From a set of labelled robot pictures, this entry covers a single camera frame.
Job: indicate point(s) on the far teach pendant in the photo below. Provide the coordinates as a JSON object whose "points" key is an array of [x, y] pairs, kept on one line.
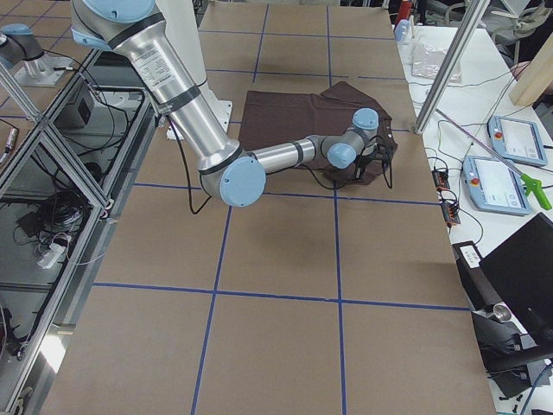
{"points": [[517, 140]]}

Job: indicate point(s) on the silver foil bag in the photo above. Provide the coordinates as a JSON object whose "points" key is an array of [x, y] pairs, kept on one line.
{"points": [[427, 60]]}

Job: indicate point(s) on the teach pendant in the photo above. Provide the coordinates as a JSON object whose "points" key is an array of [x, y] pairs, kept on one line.
{"points": [[517, 140], [493, 188]]}

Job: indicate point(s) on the black laptop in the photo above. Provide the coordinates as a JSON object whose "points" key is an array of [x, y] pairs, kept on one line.
{"points": [[520, 271]]}

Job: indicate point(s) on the white power strip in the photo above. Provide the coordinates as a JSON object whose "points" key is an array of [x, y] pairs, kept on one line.
{"points": [[51, 256]]}

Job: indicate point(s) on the black monitor stand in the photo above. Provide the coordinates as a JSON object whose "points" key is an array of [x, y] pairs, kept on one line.
{"points": [[515, 361]]}

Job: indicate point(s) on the near teach pendant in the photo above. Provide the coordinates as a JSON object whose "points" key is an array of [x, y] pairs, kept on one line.
{"points": [[493, 188]]}

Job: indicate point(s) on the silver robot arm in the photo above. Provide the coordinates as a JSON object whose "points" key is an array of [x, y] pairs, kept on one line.
{"points": [[19, 45], [137, 30]]}

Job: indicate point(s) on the brown t-shirt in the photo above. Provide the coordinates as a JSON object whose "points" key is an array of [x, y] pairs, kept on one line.
{"points": [[276, 118]]}

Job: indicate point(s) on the wooden beam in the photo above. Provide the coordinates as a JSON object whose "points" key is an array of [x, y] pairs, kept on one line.
{"points": [[537, 76]]}

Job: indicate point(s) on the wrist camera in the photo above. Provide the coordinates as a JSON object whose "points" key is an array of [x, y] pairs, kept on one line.
{"points": [[384, 152]]}

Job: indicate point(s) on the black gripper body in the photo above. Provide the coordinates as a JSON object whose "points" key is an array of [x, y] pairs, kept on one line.
{"points": [[362, 165]]}

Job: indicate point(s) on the aluminium frame post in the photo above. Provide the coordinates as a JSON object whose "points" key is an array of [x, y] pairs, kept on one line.
{"points": [[462, 37]]}

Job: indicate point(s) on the orange circuit board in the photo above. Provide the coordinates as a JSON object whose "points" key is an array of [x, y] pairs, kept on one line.
{"points": [[450, 212], [440, 178]]}

